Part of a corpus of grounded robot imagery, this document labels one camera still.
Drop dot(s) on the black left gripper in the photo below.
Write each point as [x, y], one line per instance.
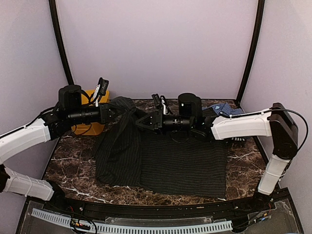
[105, 113]

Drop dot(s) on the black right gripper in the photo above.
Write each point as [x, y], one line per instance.
[157, 119]

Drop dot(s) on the black pinstriped long sleeve shirt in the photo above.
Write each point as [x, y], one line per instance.
[128, 156]

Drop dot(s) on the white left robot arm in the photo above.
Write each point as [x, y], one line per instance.
[48, 126]

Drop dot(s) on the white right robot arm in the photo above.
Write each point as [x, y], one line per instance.
[206, 125]

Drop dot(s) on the blue checked folded shirt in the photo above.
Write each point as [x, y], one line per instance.
[224, 109]

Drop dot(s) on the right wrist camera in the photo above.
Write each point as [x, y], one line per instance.
[187, 103]

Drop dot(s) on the black enclosure frame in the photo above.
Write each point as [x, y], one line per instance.
[159, 46]

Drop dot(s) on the white slotted cable duct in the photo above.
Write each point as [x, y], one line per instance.
[113, 225]

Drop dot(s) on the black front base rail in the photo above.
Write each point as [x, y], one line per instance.
[277, 216]

